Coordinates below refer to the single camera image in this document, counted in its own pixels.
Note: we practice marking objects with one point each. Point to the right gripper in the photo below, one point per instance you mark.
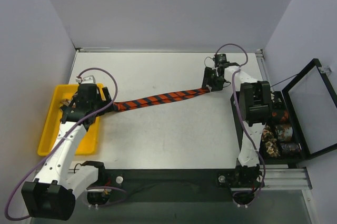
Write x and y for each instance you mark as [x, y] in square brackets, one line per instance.
[210, 79]

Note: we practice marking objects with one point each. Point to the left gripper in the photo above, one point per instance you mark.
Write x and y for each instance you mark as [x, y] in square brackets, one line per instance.
[106, 100]

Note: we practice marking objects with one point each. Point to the orange navy striped tie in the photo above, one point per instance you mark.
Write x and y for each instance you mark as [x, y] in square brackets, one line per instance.
[164, 98]

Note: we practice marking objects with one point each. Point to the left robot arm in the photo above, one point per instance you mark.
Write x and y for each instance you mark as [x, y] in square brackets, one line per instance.
[52, 194]

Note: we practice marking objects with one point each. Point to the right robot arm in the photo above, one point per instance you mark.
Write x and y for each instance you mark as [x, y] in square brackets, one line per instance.
[252, 108]

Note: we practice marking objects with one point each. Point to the brown floral tie in tray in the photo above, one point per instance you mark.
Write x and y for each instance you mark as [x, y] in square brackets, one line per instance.
[65, 101]

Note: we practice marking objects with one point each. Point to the yellow plastic tray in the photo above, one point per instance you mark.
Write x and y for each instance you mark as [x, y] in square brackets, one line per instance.
[88, 144]

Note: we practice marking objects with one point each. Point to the brown floral rolled tie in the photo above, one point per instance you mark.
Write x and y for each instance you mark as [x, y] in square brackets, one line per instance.
[270, 142]

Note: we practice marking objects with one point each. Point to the blue orange rolled tie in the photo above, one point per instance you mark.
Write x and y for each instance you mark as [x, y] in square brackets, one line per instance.
[283, 132]

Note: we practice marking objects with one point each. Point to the black tie storage box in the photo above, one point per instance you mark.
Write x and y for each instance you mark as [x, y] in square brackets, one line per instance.
[279, 144]

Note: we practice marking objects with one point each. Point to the black framed glass box lid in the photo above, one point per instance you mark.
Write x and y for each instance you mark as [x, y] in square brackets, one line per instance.
[310, 99]

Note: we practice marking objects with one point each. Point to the dark rolled tie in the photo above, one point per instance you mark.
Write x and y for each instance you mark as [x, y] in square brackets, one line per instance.
[290, 148]

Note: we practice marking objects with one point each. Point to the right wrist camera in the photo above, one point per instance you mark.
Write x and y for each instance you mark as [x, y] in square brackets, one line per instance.
[220, 60]

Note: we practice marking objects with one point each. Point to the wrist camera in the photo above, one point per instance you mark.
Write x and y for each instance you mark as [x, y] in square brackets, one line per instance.
[220, 60]
[85, 80]

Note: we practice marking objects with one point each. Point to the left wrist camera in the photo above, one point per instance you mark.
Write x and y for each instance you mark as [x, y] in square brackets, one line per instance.
[85, 80]

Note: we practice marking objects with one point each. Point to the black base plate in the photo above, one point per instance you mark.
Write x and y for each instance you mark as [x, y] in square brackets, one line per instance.
[178, 185]

